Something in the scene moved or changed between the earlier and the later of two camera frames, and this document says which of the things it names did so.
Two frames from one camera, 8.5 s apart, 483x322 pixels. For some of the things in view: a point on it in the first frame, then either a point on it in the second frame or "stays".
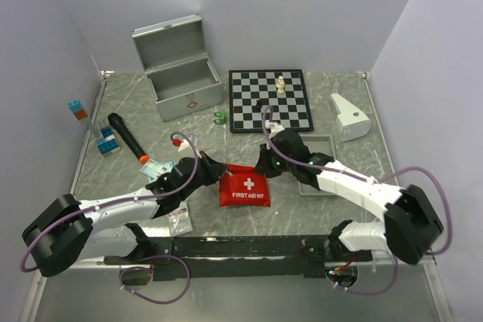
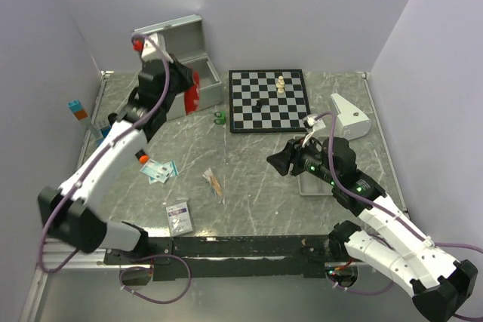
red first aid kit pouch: x=244 y=186 → x=192 y=95
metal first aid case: x=172 y=54 stays
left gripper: x=213 y=168 → x=184 y=72
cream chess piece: x=281 y=82 stays
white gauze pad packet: x=179 y=220 stays
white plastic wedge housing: x=351 y=124 stays
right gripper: x=263 y=165 → x=281 y=161
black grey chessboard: x=259 y=96 stays
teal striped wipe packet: x=153 y=169 stays
